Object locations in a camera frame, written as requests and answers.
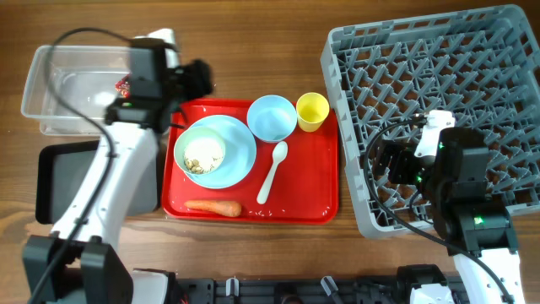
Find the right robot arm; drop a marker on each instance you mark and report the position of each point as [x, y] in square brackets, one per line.
[477, 232]

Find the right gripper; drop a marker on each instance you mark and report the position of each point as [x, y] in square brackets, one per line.
[390, 162]

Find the red serving tray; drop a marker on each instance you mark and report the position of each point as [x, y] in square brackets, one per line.
[305, 189]

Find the clear plastic bin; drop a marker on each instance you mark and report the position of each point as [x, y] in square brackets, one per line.
[84, 76]

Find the black plastic tray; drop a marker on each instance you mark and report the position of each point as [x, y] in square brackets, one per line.
[61, 171]

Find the grey dishwasher rack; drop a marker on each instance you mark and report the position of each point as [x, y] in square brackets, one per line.
[480, 64]

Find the light blue plate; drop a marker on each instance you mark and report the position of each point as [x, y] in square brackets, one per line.
[240, 152]

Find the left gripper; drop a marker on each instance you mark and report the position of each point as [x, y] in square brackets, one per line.
[196, 78]

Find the white plastic spoon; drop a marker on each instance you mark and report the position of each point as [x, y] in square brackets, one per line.
[279, 154]

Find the orange carrot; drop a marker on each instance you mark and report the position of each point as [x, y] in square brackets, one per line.
[224, 208]

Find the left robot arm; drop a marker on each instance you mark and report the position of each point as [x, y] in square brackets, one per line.
[79, 257]

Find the yellow plastic cup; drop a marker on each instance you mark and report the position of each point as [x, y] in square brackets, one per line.
[312, 109]

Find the green bowl with food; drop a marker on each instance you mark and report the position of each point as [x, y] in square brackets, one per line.
[199, 151]

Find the light blue bowl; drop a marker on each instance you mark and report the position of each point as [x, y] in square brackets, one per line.
[271, 118]

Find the red snack wrapper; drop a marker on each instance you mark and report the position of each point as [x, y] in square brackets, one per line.
[123, 87]

